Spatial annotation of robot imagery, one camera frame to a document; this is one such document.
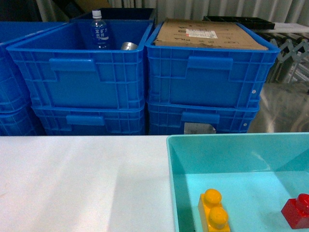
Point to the red toy block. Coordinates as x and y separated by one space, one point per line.
296 212

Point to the teal plastic tray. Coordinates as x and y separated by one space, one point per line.
256 173

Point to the expandable roller conveyor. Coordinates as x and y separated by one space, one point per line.
292 63

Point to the dark blue crate behind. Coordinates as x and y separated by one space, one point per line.
119 15

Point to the blue crate lower right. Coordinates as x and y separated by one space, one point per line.
170 119

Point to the blue crate upper right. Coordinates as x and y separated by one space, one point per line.
208 76

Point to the yellow toy block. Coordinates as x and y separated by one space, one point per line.
213 216

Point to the blue crate far left lower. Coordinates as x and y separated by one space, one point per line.
23 122

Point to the clear water bottle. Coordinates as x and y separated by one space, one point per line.
99 31

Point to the brown cardboard box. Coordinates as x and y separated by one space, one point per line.
205 34

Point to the silver metal can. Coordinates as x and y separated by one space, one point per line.
127 46

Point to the blue crate upper left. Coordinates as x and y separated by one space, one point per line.
63 68

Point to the black plastic tray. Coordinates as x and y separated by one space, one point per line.
248 22

